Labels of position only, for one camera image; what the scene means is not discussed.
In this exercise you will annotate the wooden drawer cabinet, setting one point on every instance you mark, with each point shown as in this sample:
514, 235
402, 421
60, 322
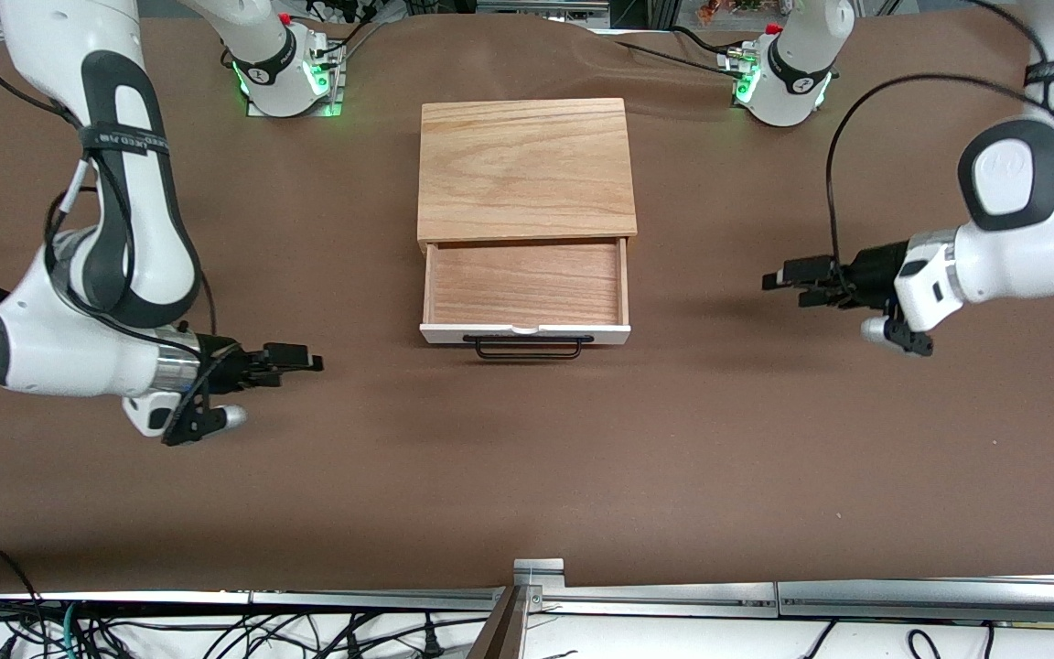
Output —
527, 165

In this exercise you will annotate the medium aluminium frame rail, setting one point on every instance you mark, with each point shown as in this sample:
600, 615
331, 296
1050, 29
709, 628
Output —
655, 597

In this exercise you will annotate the aluminium centre bracket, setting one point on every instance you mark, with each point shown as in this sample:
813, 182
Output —
541, 572

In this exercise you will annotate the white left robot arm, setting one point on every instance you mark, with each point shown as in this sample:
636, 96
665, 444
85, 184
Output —
1039, 247

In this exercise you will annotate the long aluminium frame rail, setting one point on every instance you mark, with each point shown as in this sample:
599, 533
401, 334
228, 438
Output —
381, 599

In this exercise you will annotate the aluminium back frame rail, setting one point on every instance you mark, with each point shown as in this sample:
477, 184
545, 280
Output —
545, 9

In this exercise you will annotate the wide aluminium frame rail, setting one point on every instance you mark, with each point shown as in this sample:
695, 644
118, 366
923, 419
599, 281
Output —
948, 599

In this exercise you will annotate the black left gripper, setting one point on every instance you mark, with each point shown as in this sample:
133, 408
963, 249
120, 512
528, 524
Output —
870, 267

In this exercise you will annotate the brown table cloth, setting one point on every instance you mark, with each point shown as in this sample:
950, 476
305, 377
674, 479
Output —
527, 439

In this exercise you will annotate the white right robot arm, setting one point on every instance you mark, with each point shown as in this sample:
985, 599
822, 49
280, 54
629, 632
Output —
60, 357

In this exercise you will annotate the white-fronted wooden drawer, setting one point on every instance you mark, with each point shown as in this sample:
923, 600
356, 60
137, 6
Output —
527, 284

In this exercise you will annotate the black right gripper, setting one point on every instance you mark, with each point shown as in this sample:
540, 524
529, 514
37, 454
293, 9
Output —
227, 360

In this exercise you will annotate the diagonal aluminium strut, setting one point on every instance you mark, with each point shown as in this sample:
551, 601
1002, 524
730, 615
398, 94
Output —
504, 631

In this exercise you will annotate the orange background clutter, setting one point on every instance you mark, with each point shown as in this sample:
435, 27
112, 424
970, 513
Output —
728, 11

